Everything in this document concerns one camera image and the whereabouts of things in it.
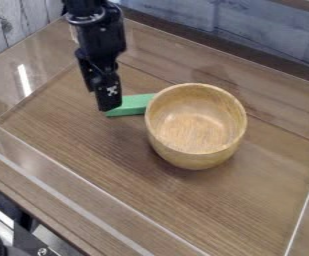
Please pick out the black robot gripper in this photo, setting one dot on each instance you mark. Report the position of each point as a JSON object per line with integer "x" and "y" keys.
{"x": 101, "y": 43}

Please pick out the green rectangular block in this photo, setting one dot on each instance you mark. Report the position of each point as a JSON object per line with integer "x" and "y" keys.
{"x": 132, "y": 105}

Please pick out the round wooden bowl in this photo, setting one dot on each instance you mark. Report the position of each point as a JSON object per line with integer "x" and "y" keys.
{"x": 195, "y": 123}

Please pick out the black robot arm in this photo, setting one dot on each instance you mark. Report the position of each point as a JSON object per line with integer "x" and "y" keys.
{"x": 89, "y": 4}

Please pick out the clear acrylic tray wall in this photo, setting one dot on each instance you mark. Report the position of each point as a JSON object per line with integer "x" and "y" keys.
{"x": 100, "y": 185}

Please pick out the black metal bracket with bolt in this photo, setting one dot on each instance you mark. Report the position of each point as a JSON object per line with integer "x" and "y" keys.
{"x": 28, "y": 243}

